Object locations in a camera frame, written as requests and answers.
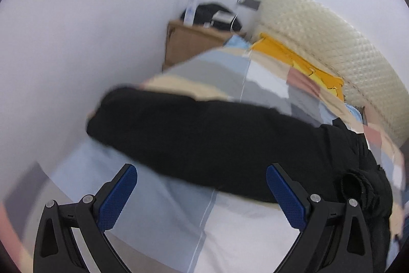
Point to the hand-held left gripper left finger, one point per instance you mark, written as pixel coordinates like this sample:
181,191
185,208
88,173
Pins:
116,193

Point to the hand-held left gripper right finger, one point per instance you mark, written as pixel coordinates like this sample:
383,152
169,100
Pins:
286,196

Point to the black garment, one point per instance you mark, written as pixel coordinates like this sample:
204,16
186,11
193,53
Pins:
207,138

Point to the light blue cloth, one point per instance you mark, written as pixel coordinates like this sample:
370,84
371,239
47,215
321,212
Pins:
354,116

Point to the yellow pillow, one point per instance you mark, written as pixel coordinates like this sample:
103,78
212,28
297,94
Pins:
287,57

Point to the checkered bedspread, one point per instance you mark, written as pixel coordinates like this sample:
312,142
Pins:
220,73

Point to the light blue sheet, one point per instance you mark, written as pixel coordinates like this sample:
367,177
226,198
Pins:
236,42

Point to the wooden nightstand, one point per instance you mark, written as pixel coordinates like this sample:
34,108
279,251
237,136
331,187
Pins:
188,42

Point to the cream quilted headboard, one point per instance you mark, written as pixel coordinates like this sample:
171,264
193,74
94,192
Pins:
335,36

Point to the white flat device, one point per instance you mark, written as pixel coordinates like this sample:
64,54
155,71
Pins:
223,17

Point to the clear plastic bottle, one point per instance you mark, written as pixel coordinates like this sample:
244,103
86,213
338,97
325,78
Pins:
191,9

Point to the black bag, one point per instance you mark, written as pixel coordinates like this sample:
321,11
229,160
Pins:
204,12

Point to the wall socket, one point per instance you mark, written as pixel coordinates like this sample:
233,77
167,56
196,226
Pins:
247,1

